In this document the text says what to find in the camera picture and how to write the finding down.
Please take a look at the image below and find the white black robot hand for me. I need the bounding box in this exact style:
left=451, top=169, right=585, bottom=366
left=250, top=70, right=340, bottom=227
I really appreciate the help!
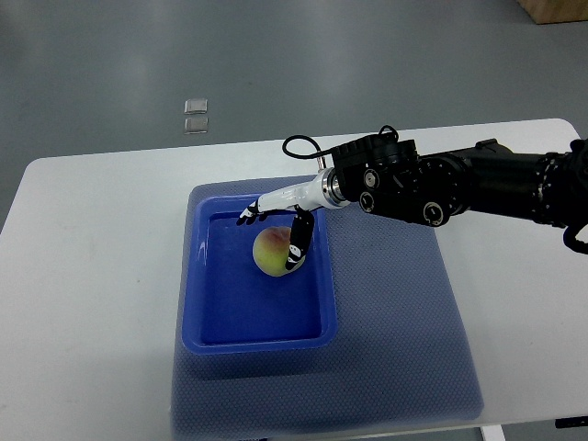
left=236, top=167, right=350, bottom=271

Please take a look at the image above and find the green pink peach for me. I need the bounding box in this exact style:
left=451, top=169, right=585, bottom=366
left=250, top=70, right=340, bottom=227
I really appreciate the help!
left=253, top=226, right=305, bottom=277

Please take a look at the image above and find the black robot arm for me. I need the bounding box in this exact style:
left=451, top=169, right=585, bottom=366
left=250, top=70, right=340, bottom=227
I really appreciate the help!
left=332, top=127, right=587, bottom=254

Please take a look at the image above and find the upper metal floor plate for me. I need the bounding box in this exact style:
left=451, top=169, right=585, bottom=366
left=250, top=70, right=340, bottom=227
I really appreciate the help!
left=184, top=98, right=208, bottom=115

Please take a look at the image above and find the blue plastic tray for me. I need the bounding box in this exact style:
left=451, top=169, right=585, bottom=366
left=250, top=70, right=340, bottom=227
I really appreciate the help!
left=180, top=195, right=337, bottom=356

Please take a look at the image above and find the blue grey textured mat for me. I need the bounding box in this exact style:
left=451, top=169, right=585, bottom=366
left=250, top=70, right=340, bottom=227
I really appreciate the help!
left=171, top=178, right=483, bottom=440

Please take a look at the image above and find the brown cardboard box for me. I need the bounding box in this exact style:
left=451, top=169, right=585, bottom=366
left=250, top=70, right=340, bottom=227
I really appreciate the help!
left=517, top=0, right=587, bottom=25

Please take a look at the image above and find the white table leg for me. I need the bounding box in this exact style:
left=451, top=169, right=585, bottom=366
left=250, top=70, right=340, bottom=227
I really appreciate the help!
left=481, top=424, right=505, bottom=441

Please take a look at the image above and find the black cable loop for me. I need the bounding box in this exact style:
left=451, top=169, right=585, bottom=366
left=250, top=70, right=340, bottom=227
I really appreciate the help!
left=281, top=134, right=333, bottom=170

